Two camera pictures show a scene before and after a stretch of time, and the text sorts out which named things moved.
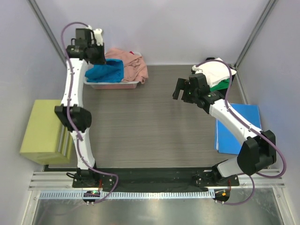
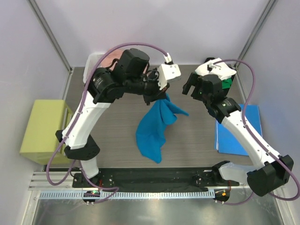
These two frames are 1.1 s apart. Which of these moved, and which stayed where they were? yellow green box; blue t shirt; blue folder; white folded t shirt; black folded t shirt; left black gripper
Moved: left black gripper; blue t shirt
Stayed: yellow green box; blue folder; black folded t shirt; white folded t shirt
